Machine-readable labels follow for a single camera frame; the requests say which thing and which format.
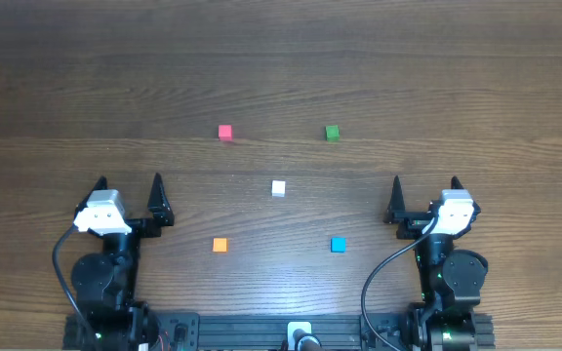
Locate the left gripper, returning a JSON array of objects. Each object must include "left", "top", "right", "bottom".
[{"left": 74, "top": 173, "right": 176, "bottom": 239}]

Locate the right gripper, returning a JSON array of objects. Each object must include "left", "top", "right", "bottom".
[{"left": 383, "top": 175, "right": 482, "bottom": 240}]

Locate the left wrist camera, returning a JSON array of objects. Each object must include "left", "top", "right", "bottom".
[{"left": 72, "top": 188, "right": 134, "bottom": 238}]

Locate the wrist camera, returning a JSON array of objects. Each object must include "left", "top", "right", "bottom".
[
  {"left": 72, "top": 188, "right": 134, "bottom": 238},
  {"left": 426, "top": 188, "right": 476, "bottom": 239}
]

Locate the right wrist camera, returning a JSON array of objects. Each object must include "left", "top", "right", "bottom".
[{"left": 426, "top": 188, "right": 476, "bottom": 239}]

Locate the mounting rail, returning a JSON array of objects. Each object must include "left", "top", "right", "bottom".
[{"left": 63, "top": 311, "right": 497, "bottom": 351}]

